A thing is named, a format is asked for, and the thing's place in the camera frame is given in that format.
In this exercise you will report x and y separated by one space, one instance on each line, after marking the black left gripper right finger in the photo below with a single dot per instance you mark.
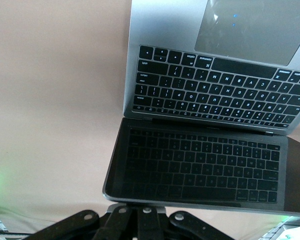
150 225

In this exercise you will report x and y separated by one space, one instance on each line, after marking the right robot arm base mount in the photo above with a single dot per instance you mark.
290 231

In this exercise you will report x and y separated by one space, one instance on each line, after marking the silver grey laptop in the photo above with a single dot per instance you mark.
215 87

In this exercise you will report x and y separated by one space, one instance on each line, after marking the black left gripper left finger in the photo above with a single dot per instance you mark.
115 225

